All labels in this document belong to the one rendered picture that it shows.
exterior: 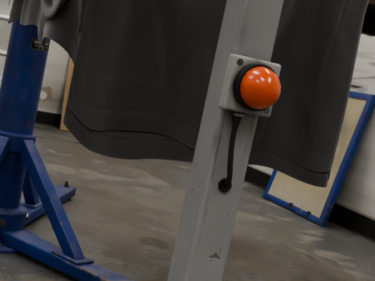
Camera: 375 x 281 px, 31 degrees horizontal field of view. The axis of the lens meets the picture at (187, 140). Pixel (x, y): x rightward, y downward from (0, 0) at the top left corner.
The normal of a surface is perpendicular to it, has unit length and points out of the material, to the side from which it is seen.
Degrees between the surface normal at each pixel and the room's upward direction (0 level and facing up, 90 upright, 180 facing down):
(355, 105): 80
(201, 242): 90
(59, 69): 90
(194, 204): 90
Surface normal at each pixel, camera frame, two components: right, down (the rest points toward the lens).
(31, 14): -0.79, -0.11
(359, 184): -0.89, -0.15
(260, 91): -0.12, 0.24
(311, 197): -0.83, -0.36
